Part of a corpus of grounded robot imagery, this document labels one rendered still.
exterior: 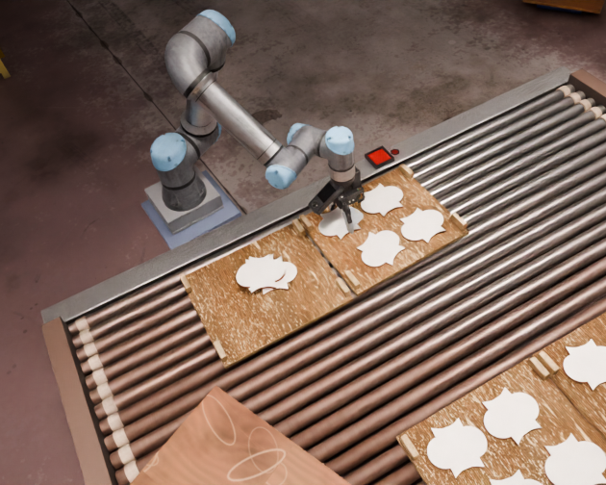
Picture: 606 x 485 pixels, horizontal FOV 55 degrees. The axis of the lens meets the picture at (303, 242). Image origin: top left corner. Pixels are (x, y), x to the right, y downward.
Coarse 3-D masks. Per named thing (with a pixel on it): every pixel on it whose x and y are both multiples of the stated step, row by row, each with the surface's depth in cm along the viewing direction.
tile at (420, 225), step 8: (416, 216) 182; (424, 216) 182; (432, 216) 182; (440, 216) 181; (408, 224) 181; (416, 224) 180; (424, 224) 180; (432, 224) 180; (440, 224) 179; (408, 232) 179; (416, 232) 178; (424, 232) 178; (432, 232) 178; (440, 232) 178; (408, 240) 178; (416, 240) 177; (424, 240) 176
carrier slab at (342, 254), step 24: (408, 192) 190; (312, 216) 188; (408, 216) 184; (336, 240) 181; (360, 240) 180; (432, 240) 177; (456, 240) 177; (336, 264) 175; (360, 264) 174; (408, 264) 172; (360, 288) 169
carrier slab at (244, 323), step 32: (224, 256) 182; (256, 256) 180; (288, 256) 179; (320, 256) 178; (192, 288) 175; (224, 288) 174; (288, 288) 172; (320, 288) 170; (224, 320) 167; (256, 320) 166; (288, 320) 165; (256, 352) 161
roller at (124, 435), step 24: (576, 192) 184; (528, 216) 181; (480, 240) 177; (504, 240) 179; (432, 264) 174; (456, 264) 174; (408, 288) 170; (360, 312) 166; (312, 336) 163; (264, 360) 160; (216, 384) 157; (168, 408) 154; (192, 408) 156; (120, 432) 151; (144, 432) 152
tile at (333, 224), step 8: (336, 208) 188; (320, 216) 187; (328, 216) 186; (336, 216) 186; (320, 224) 184; (328, 224) 184; (336, 224) 184; (344, 224) 183; (320, 232) 183; (328, 232) 182; (336, 232) 182; (344, 232) 181
